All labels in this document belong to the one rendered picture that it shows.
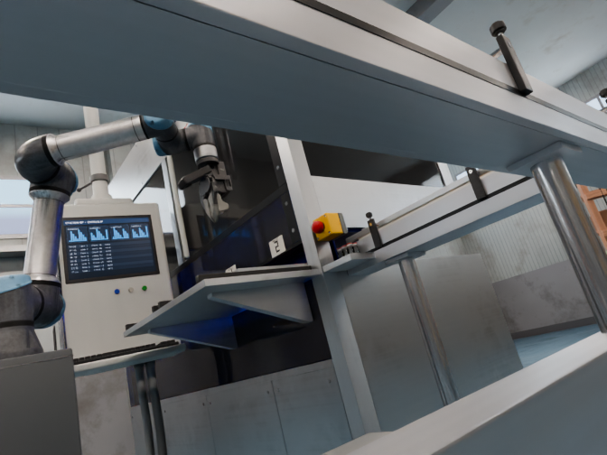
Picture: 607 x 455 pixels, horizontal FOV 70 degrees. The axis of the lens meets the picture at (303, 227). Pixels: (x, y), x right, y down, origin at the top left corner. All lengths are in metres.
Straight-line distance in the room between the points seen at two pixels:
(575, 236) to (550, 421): 0.40
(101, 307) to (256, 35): 1.89
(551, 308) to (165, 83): 8.69
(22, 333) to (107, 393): 3.87
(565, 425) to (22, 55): 0.50
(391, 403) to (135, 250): 1.37
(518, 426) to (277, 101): 0.33
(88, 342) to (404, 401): 1.31
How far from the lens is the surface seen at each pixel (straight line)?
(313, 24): 0.37
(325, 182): 1.56
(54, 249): 1.52
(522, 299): 9.09
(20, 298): 1.35
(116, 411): 5.17
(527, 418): 0.42
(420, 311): 1.34
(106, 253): 2.20
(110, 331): 2.12
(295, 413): 1.61
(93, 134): 1.43
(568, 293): 8.74
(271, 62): 0.36
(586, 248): 0.79
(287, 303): 1.40
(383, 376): 1.47
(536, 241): 8.87
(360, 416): 1.38
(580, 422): 0.50
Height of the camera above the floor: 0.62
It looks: 16 degrees up
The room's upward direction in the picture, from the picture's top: 15 degrees counter-clockwise
